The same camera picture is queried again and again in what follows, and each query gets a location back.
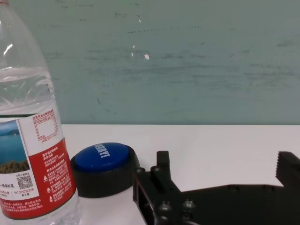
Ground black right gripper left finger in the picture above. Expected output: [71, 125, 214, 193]
[132, 150, 182, 225]

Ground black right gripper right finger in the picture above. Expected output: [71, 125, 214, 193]
[276, 151, 300, 191]

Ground blue push button black base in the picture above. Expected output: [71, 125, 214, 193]
[70, 142, 142, 199]

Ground clear water bottle red cap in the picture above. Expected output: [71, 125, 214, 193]
[0, 0, 81, 225]

